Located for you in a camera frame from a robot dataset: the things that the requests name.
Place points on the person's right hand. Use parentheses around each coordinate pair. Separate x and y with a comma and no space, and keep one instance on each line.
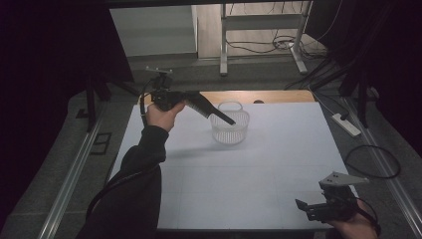
(355,229)

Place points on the white power strip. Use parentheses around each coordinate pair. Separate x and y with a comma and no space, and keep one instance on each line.
(346,125)

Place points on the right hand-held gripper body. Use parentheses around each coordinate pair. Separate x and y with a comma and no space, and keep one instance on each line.
(335,209)

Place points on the black comb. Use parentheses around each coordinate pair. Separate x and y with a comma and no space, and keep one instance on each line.
(212,109)

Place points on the white table cover sheet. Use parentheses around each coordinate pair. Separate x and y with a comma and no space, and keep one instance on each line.
(265,166)

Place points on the black curtain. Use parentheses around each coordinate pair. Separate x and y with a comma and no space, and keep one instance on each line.
(391,49)
(49,43)

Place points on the grey panel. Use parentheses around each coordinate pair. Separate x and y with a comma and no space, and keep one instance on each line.
(152,30)

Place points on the white plastic basket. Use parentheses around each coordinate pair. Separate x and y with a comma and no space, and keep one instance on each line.
(230,129)

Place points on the aluminium rail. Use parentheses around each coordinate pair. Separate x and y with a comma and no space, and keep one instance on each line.
(384,166)
(71,181)

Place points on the white metal desk frame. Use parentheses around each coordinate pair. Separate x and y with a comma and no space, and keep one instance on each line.
(224,43)

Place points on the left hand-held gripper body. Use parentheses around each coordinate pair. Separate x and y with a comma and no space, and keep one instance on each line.
(164,98)

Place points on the person's left hand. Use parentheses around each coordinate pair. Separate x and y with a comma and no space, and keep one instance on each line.
(162,118)

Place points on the wooden table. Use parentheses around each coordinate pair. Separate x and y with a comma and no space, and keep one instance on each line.
(272,96)

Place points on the black metal stand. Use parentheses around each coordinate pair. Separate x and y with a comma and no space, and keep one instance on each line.
(363,99)
(91,99)

